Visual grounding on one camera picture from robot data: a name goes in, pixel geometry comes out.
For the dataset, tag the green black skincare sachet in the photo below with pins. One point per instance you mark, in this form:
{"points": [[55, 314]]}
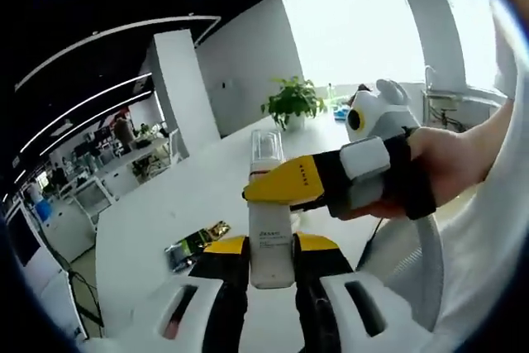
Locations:
{"points": [[186, 249]]}

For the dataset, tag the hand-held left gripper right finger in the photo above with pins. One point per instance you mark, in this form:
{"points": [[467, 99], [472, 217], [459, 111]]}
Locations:
{"points": [[326, 270]]}

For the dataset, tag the person's white shirt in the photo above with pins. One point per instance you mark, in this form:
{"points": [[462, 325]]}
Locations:
{"points": [[496, 266]]}

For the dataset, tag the white skincare bottle red label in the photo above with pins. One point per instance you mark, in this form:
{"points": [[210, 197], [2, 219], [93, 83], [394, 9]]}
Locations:
{"points": [[270, 245]]}

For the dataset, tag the blue bin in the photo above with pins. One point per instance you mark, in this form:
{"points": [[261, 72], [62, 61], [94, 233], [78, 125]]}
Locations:
{"points": [[44, 214]]}

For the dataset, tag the white mesh office chair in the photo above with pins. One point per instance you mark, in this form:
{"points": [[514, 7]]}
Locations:
{"points": [[396, 270]]}

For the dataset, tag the green potted plant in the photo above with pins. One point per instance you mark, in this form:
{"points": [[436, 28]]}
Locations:
{"points": [[295, 101]]}

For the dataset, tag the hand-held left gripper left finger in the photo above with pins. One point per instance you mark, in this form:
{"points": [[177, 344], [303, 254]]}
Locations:
{"points": [[182, 307]]}

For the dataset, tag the person's right hand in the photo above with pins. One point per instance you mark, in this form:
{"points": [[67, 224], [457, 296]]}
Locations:
{"points": [[417, 171]]}

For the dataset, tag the blue packet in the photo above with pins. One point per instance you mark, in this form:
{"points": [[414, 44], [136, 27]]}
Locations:
{"points": [[341, 113]]}

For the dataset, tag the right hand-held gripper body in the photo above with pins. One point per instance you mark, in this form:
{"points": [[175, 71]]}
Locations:
{"points": [[384, 113]]}

